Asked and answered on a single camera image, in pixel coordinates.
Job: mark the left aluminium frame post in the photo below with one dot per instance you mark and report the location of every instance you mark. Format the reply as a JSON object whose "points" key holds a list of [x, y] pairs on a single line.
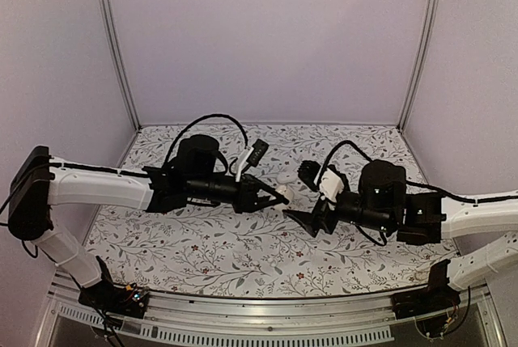
{"points": [[114, 47]]}

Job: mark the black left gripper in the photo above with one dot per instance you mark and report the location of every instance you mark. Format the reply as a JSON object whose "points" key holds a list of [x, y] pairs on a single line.
{"points": [[248, 201]]}

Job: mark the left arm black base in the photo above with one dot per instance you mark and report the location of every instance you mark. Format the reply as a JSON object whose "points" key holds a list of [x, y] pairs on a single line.
{"points": [[131, 300]]}

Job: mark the white earbud charging case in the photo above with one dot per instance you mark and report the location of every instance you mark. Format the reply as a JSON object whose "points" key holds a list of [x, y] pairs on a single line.
{"points": [[285, 191]]}

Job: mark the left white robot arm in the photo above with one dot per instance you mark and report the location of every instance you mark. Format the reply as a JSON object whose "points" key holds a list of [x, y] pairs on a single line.
{"points": [[44, 181]]}

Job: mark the white earbud on mat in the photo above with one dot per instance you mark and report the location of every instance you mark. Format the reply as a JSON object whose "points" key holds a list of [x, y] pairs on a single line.
{"points": [[286, 178]]}

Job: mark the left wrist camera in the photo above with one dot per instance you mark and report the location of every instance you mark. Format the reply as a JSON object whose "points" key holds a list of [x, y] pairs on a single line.
{"points": [[250, 157]]}

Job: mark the aluminium frame post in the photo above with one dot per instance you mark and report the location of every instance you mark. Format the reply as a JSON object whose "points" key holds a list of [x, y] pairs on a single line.
{"points": [[114, 47], [419, 63]]}

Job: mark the right aluminium frame post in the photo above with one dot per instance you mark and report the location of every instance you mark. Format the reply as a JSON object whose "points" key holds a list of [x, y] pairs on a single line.
{"points": [[419, 63]]}

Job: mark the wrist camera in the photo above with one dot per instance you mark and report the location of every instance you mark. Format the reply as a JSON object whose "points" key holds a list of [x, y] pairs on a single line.
{"points": [[250, 157], [327, 181]]}

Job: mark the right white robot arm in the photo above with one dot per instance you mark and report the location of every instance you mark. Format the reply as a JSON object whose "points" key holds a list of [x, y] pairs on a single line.
{"points": [[469, 216]]}

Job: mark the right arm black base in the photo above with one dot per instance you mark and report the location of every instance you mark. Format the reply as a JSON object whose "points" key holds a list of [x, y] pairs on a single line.
{"points": [[436, 295]]}

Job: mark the floral patterned mat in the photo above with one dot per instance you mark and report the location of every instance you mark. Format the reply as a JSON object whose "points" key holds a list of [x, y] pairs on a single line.
{"points": [[217, 252]]}

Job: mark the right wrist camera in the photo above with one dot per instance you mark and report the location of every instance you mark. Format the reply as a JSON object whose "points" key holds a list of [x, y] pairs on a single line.
{"points": [[327, 181]]}

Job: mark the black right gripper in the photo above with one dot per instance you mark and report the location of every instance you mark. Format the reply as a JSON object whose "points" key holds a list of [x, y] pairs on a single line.
{"points": [[309, 219]]}

